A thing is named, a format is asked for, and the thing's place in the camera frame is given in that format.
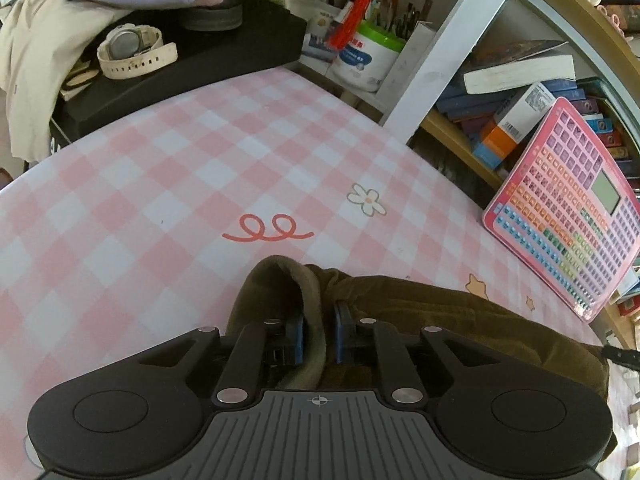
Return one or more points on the white and blue box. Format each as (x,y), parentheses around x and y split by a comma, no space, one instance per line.
(320,35)

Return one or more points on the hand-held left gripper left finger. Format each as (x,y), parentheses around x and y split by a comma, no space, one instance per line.
(297,342)

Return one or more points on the black box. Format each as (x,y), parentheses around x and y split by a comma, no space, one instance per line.
(225,55)

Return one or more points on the tall white carton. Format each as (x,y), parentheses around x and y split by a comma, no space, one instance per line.
(407,60)

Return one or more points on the orange white blue carton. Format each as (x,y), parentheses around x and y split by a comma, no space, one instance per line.
(515,120)

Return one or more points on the pink checked tablecloth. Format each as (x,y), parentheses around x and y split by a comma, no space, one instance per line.
(175,175)

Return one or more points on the stack of blue books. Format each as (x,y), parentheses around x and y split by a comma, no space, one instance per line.
(595,110)

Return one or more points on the thick paperback book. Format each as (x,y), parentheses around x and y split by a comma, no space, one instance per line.
(520,70)

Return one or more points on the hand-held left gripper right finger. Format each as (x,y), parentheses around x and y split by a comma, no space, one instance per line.
(341,335)

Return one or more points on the bunch of pens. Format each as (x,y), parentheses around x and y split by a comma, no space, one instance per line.
(395,17)

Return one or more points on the beige cloth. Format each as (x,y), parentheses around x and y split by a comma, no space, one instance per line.
(35,45)

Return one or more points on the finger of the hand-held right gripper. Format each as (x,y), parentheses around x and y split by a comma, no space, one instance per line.
(622,359)

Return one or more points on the olive brown garment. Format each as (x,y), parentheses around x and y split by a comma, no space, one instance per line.
(450,310)

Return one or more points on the orange tassel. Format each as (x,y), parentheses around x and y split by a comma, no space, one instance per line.
(350,15)

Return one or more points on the white shelf post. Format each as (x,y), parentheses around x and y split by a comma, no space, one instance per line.
(445,50)

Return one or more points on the wooden bookshelf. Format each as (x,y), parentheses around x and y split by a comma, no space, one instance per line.
(575,10)

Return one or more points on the pink toy learning tablet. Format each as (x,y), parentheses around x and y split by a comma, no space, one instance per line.
(570,210)

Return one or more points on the white wristwatch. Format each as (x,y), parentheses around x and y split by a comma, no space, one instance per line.
(125,42)

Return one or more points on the white tub with green rim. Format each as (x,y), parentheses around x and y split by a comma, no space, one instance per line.
(362,62)

